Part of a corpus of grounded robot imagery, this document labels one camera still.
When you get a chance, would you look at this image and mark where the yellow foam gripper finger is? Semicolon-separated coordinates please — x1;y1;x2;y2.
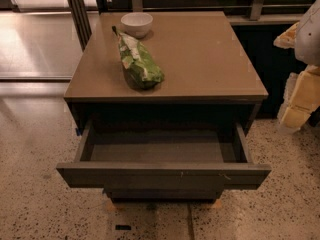
277;65;320;130

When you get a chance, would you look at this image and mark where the grey top drawer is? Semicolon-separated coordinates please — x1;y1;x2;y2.
57;125;271;194

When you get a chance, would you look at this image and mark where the grey drawer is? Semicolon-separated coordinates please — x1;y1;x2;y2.
57;125;271;194
104;189;222;200

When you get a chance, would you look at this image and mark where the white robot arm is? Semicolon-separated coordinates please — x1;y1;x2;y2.
273;0;320;134

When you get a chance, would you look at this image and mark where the brown drawer cabinet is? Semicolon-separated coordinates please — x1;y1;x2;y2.
63;11;270;205

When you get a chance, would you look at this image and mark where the grey lower drawer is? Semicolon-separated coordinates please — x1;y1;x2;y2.
104;189;222;200

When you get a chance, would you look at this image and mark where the green snack bag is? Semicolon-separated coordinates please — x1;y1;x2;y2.
112;26;164;89

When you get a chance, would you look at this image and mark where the white ceramic bowl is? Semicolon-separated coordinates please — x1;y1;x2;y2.
121;12;153;38

